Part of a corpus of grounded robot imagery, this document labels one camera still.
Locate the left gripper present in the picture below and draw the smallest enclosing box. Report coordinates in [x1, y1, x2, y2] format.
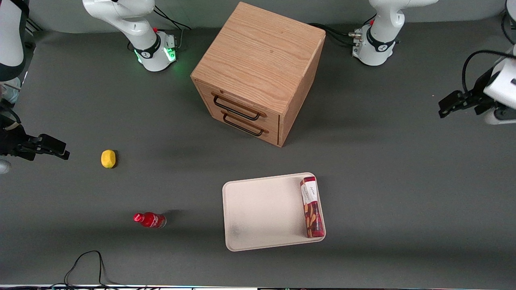
[439, 56, 516, 119]

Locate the wooden drawer front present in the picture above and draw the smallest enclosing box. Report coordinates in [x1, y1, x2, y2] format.
[195, 80, 281, 130]
[201, 103, 280, 147]

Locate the black arm-mounted cable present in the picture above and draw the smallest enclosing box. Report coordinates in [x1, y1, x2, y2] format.
[462, 50, 516, 95]

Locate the red tartan cookie box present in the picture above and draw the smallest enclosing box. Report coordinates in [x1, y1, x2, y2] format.
[300, 176, 325, 238]

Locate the black metal drawer handle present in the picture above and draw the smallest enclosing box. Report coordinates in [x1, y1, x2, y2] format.
[212, 94, 268, 121]
[221, 112, 270, 137]

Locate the white rectangular tray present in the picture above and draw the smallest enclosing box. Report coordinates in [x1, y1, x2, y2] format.
[222, 172, 326, 252]

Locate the wooden drawer cabinet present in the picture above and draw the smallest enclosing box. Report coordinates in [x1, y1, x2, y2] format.
[190, 1, 326, 148]

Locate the thick black base cable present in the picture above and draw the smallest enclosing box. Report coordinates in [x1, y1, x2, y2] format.
[308, 22, 363, 47]

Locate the red soda bottle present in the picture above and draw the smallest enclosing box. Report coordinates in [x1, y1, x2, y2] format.
[133, 212, 167, 229]

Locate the thin black base cable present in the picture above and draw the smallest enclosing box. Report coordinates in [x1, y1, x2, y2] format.
[152, 5, 192, 51]

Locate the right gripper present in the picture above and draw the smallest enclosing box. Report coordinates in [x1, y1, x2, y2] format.
[0, 115, 70, 161]

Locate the yellow lemon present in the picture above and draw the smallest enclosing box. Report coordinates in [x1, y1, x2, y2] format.
[101, 149, 117, 169]

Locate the thin black looped cable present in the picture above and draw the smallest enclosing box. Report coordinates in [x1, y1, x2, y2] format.
[64, 250, 123, 289]

